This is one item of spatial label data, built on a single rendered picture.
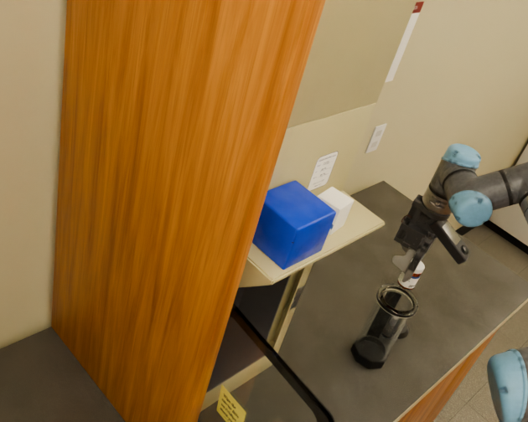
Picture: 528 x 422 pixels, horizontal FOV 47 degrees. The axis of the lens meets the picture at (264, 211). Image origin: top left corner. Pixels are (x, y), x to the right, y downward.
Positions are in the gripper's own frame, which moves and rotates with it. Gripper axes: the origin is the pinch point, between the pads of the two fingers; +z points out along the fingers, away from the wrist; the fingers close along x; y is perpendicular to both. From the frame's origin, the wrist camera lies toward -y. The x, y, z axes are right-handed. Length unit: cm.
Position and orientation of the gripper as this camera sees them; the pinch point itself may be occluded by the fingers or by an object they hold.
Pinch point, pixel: (411, 273)
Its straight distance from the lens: 154.1
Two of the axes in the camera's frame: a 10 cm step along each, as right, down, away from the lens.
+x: -5.0, 4.2, -7.6
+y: -8.3, -4.8, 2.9
